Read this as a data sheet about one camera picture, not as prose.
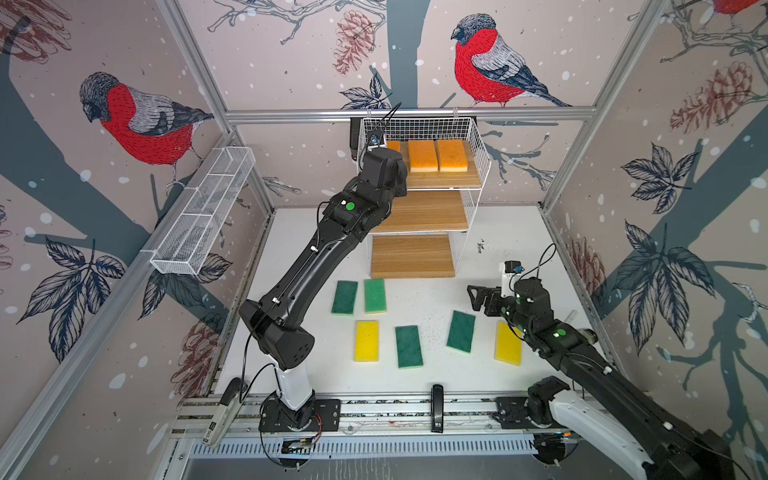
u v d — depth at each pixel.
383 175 0.51
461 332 0.87
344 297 0.94
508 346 0.82
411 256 1.05
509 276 0.69
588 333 0.84
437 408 0.74
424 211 0.86
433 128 0.80
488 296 0.71
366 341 0.85
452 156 0.74
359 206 0.48
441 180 0.71
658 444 0.41
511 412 0.73
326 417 0.73
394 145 0.77
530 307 0.59
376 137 0.58
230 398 0.73
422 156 0.73
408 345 0.83
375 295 0.95
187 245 0.71
